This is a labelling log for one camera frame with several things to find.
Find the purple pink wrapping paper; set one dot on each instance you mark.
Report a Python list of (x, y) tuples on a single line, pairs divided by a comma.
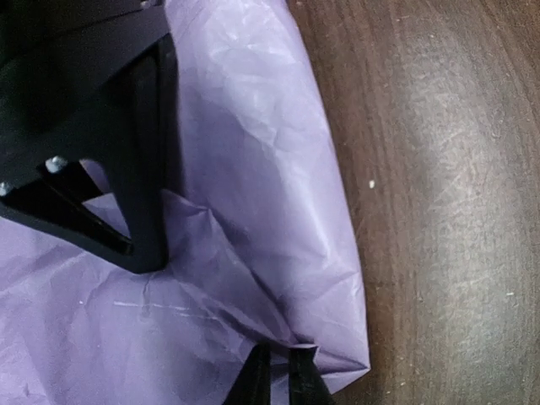
[(260, 236)]

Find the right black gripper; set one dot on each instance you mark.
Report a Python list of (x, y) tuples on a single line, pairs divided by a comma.
[(57, 58)]

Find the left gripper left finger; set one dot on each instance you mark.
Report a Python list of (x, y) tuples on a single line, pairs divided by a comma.
[(253, 384)]

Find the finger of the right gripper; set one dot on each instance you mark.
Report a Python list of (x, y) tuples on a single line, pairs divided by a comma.
[(143, 101), (54, 204)]

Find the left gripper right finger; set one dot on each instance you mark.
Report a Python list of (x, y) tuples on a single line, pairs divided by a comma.
[(306, 386)]

